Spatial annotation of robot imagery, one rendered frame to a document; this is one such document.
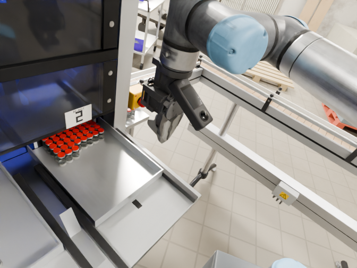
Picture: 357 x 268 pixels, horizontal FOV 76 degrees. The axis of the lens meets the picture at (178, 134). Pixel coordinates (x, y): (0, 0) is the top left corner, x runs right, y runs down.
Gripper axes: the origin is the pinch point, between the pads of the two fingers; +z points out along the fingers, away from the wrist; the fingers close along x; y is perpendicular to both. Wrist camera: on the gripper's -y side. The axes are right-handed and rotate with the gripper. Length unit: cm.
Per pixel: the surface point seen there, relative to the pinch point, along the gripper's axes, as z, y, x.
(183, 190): 19.7, -7.6, -6.3
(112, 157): 21.4, 17.7, 1.4
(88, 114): 8.2, 27.5, 3.7
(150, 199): 21.6, -2.2, 3.1
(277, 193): 61, -37, -79
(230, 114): 36, 12, -86
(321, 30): 66, 76, -783
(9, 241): 21.4, 11.5, 35.3
